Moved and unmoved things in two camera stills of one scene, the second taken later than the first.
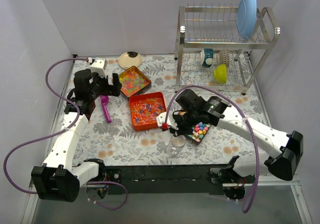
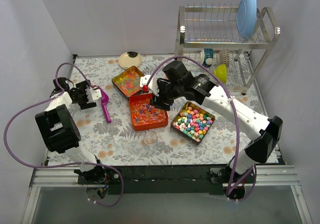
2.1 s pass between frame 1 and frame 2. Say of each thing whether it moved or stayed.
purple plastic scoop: stayed
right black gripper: moved
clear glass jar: moved
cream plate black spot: stayed
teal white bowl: stayed
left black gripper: moved
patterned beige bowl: stayed
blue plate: stayed
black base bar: stayed
